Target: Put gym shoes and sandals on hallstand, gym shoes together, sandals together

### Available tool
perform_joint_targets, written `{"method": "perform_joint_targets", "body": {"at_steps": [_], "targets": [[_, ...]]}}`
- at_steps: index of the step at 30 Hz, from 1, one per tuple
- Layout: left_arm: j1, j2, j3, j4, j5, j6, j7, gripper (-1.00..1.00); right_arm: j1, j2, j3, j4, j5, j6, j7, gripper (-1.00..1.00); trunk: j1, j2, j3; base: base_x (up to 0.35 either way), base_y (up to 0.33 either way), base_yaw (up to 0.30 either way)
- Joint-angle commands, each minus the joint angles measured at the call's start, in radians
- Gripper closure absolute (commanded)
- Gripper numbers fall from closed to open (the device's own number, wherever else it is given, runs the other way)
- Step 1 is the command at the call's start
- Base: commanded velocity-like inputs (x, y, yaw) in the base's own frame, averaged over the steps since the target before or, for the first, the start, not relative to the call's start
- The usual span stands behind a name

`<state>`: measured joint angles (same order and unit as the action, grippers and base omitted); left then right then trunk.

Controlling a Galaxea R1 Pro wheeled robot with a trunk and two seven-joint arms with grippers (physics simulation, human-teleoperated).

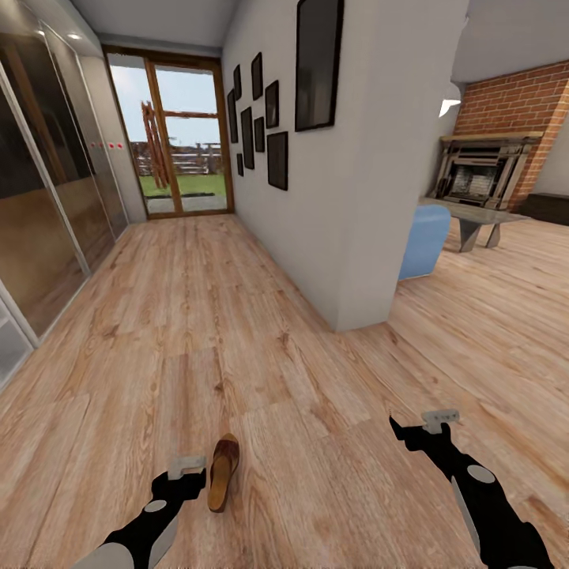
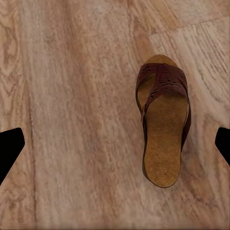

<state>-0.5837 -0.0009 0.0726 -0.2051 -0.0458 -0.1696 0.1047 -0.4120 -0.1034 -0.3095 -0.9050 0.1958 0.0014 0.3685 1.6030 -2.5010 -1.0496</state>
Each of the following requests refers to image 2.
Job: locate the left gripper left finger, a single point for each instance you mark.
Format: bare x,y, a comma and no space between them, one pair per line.
11,144

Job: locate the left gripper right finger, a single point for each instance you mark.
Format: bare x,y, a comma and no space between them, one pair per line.
222,142

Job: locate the sandal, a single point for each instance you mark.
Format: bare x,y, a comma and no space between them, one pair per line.
162,98

